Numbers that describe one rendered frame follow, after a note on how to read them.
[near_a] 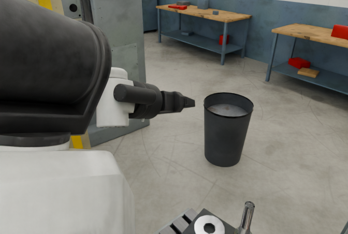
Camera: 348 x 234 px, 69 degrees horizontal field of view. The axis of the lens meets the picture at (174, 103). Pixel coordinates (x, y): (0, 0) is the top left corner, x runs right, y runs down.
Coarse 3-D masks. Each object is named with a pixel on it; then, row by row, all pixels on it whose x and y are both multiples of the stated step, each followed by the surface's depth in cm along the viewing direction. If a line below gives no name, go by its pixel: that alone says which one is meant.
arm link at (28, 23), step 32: (0, 0) 18; (0, 32) 18; (32, 32) 20; (64, 32) 22; (0, 64) 18; (32, 64) 20; (64, 64) 22; (0, 96) 20; (32, 96) 22; (64, 96) 24
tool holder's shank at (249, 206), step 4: (244, 204) 61; (248, 204) 61; (252, 204) 61; (244, 208) 61; (248, 208) 61; (252, 208) 60; (244, 212) 62; (248, 212) 61; (252, 212) 61; (244, 216) 62; (248, 216) 62; (252, 216) 62; (244, 220) 63; (248, 220) 62; (240, 224) 65; (244, 224) 63; (248, 224) 63; (240, 228) 65; (244, 228) 64; (248, 228) 64; (240, 232) 65; (244, 232) 64; (248, 232) 64
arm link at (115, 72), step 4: (112, 68) 51; (116, 68) 52; (120, 68) 52; (112, 72) 51; (116, 72) 51; (120, 72) 52; (124, 72) 53; (112, 76) 51; (116, 76) 51; (120, 76) 52; (124, 76) 53
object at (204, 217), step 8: (200, 216) 81; (208, 216) 79; (216, 216) 81; (192, 224) 78; (200, 224) 77; (208, 224) 78; (216, 224) 77; (224, 224) 78; (184, 232) 76; (192, 232) 76; (200, 232) 74; (208, 232) 76; (216, 232) 74; (224, 232) 74; (232, 232) 76
